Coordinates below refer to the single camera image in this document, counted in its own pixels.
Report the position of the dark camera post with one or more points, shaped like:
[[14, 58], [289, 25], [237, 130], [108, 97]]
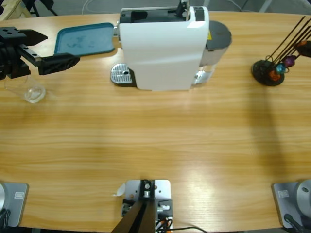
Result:
[[136, 218]]

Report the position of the clear drinking glass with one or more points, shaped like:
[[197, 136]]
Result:
[[34, 94]]

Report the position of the grey water tank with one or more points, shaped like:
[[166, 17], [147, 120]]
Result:
[[217, 34]]

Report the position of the white tape strip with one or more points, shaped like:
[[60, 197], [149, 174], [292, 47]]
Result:
[[120, 190]]

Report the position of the black capsule holder stand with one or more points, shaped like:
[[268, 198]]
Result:
[[260, 70]]

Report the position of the orange coffee capsule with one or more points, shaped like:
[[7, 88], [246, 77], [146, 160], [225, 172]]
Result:
[[274, 75], [303, 44]]

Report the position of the white coffee machine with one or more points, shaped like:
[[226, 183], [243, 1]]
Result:
[[158, 53]]

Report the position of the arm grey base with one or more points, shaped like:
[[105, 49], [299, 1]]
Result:
[[286, 201], [14, 201]]

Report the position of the purple coffee capsule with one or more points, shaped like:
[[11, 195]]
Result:
[[290, 60]]

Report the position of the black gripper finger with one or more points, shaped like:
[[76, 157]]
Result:
[[305, 51]]

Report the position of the teal plastic tray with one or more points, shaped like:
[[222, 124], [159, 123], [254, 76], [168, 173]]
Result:
[[85, 38]]

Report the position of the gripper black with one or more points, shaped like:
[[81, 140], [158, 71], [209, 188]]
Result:
[[12, 60]]

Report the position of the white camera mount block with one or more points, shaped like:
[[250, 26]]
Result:
[[162, 194]]

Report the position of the metal drip tray grille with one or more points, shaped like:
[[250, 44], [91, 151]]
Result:
[[119, 72]]

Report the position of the grey metal leg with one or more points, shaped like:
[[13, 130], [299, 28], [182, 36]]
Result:
[[266, 4]]

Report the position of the teal coffee capsule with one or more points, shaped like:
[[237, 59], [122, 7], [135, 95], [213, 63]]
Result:
[[280, 69]]

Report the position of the wooden crate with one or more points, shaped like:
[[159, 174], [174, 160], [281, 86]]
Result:
[[12, 9]]

